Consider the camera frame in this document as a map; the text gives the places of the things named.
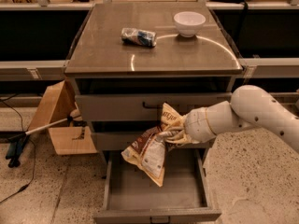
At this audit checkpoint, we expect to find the middle grey drawer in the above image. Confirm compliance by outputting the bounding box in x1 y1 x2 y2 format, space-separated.
90 129 219 152

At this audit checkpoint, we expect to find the black cable on floor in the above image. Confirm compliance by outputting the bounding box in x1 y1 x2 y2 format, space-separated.
0 93 36 204

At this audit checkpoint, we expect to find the bottom grey drawer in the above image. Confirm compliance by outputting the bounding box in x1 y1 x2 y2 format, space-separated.
94 148 221 224

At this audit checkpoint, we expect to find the grey drawer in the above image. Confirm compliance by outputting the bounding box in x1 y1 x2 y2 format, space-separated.
76 93 231 121
90 129 219 152
94 148 221 224

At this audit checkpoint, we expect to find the cardboard box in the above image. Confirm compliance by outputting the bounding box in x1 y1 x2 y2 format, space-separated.
28 81 96 155

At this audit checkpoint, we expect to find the brown chip bag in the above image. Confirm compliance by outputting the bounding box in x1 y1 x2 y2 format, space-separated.
121 103 186 187

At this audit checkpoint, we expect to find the blue crumpled snack bag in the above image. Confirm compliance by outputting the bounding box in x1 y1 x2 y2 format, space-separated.
121 28 156 48

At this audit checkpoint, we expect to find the top grey drawer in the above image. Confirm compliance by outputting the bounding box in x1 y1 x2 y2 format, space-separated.
76 93 231 121

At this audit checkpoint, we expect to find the white bowl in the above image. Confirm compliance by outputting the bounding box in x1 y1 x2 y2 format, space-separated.
174 11 206 37

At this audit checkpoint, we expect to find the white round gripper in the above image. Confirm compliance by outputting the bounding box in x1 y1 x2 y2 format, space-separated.
163 107 216 146

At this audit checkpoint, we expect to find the grey drawer cabinet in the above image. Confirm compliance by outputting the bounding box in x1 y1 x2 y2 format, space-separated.
64 1 244 166

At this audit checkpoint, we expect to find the reacher grabber tool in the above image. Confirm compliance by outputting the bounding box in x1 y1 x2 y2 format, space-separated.
6 111 80 168

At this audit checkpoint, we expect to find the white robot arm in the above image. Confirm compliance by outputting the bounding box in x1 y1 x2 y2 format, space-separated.
166 85 299 152

